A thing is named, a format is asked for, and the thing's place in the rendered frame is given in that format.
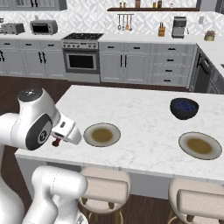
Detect wooden knife block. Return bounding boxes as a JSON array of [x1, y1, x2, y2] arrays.
[[157, 22, 166, 38]]

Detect potted plant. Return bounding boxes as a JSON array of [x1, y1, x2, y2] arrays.
[[203, 29, 217, 42]]

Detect beige round stool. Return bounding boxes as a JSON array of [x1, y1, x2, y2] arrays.
[[167, 178, 224, 224], [78, 166, 132, 224]]

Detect silver toaster oven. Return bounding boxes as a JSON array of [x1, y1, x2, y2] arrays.
[[29, 19, 59, 36]]

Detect steel coffee machine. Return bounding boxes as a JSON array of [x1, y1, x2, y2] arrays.
[[171, 16, 190, 39]]

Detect silver toaster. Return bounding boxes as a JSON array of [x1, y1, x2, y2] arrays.
[[0, 22, 26, 36]]

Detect white kitchen island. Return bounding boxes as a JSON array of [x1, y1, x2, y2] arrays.
[[14, 84, 224, 202]]

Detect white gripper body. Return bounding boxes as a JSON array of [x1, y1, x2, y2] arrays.
[[51, 120, 83, 146]]

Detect grey plate with brown centre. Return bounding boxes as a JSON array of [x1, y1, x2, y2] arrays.
[[178, 131, 223, 161], [82, 122, 122, 148]]

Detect dark blue bowl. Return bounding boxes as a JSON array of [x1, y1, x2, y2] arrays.
[[169, 97, 200, 121]]

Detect black dishwasher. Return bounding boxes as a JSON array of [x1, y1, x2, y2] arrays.
[[193, 48, 214, 95]]

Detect rail with hanging tools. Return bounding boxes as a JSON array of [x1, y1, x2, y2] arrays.
[[116, 12, 136, 32]]

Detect steel oven range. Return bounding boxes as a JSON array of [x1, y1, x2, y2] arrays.
[[60, 31, 105, 84]]

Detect grey wall cupboard run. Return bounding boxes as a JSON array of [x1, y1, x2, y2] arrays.
[[0, 0, 68, 12]]

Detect dark wooden wall shelf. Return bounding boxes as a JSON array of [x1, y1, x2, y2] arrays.
[[106, 7, 201, 13]]

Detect grey base cupboard run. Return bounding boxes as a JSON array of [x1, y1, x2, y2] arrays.
[[0, 38, 67, 81], [98, 41, 197, 88], [206, 68, 224, 95]]

